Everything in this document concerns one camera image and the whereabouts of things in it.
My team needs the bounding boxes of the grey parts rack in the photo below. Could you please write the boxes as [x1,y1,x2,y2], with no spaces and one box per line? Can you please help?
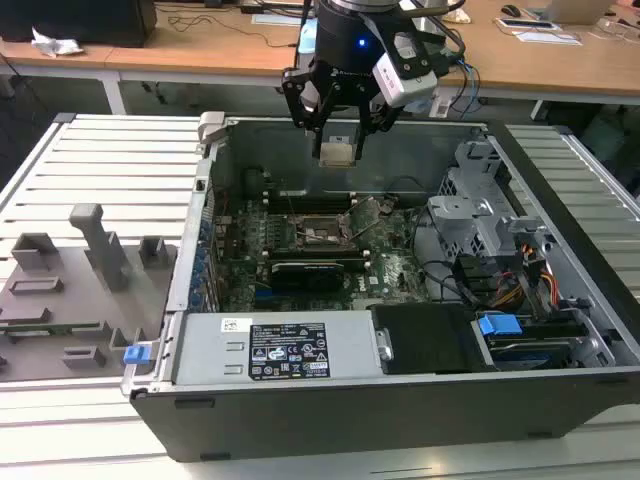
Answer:
[0,202,181,384]

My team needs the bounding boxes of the black box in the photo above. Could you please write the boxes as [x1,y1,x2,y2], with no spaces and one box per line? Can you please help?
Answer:
[0,0,159,49]

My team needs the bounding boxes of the black graphics card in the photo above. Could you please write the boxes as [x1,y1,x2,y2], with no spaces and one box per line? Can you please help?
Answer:
[268,259,347,295]

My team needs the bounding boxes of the grey metal disk bay cage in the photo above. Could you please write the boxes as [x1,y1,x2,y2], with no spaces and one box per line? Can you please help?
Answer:
[427,139,557,266]

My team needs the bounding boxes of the thick black cable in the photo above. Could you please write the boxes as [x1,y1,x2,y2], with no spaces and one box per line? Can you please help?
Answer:
[412,202,484,307]

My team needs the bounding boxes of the blue plastic clip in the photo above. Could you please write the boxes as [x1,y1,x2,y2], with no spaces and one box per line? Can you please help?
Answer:
[122,343,152,367]

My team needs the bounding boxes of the wooden office desk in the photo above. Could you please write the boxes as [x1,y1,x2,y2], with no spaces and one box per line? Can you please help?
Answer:
[399,0,640,121]
[0,0,314,117]

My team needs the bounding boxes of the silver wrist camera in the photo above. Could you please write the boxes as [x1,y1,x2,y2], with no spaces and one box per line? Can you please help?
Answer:
[372,30,442,109]

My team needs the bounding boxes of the square silver CPU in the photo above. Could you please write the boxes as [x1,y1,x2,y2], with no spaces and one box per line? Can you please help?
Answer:
[318,141,360,170]

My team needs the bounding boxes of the silver laptop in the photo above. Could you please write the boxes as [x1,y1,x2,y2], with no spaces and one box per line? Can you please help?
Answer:
[524,0,617,26]

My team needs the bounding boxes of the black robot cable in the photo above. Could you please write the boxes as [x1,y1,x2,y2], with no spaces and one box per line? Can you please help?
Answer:
[427,22,465,77]

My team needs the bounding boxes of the green motherboard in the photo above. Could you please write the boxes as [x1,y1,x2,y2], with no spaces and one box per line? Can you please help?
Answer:
[212,192,436,314]

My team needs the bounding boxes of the black plastic shroud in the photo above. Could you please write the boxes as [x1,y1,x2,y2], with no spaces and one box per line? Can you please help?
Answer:
[371,303,497,377]

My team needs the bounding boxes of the metal CPU socket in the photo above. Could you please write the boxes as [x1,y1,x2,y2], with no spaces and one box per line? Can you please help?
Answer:
[292,212,361,251]

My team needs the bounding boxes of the white paper sheet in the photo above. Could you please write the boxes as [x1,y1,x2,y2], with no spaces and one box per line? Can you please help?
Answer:
[511,28,585,47]

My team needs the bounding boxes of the coloured power wire bundle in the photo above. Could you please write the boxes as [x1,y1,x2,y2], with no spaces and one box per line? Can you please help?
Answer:
[497,239,562,307]

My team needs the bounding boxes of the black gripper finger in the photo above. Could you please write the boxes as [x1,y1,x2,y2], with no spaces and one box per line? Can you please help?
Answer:
[352,78,402,163]
[281,61,339,160]

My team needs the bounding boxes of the hard disk in blue carrier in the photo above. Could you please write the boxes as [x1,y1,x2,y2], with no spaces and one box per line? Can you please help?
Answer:
[472,309,587,372]

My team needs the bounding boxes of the black case fan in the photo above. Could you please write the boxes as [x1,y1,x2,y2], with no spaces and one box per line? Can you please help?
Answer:
[241,167,274,201]

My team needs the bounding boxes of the flat white tablet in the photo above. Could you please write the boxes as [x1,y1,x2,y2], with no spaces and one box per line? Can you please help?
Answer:
[493,16,557,32]

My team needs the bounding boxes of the blue cable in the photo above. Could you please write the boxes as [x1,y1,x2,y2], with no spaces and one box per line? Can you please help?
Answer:
[451,52,482,117]

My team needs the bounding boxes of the black RAM slot bank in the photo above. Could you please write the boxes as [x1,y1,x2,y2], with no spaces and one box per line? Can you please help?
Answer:
[262,189,357,214]
[267,248,374,274]

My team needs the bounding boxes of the crumpled white paper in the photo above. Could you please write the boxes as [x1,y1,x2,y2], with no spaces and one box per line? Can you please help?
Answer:
[30,26,86,59]

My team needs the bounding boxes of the grey power supply unit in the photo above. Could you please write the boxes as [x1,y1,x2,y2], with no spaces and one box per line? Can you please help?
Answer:
[172,310,377,386]

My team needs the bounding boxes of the black desk cable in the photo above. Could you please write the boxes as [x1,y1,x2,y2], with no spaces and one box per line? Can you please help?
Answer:
[167,13,297,50]

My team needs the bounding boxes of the grey case latch handle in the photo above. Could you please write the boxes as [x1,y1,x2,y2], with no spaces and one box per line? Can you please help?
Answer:
[197,110,229,152]

